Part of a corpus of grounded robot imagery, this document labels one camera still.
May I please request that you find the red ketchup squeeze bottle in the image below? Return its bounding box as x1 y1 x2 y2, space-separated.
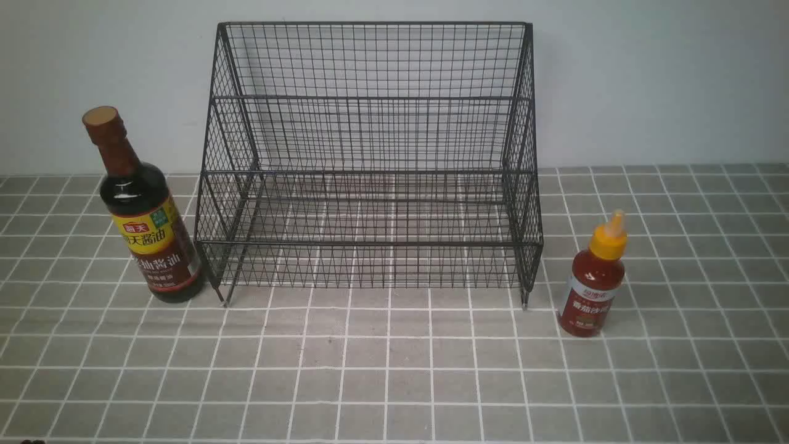
558 210 628 337

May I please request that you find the dark soy sauce bottle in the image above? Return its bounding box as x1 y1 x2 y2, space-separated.
81 105 205 303

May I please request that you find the black wire mesh shelf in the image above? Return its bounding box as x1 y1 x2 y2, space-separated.
194 22 544 305

